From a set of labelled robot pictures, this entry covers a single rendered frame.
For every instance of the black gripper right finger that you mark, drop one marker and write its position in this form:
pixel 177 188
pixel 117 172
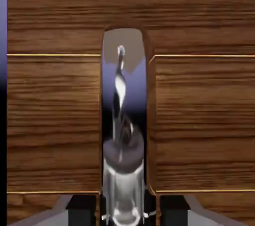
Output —
pixel 174 212

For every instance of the wooden cabinet door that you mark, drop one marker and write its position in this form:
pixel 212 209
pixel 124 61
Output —
pixel 49 114

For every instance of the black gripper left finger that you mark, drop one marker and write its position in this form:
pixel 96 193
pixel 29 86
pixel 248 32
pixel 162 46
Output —
pixel 80 212

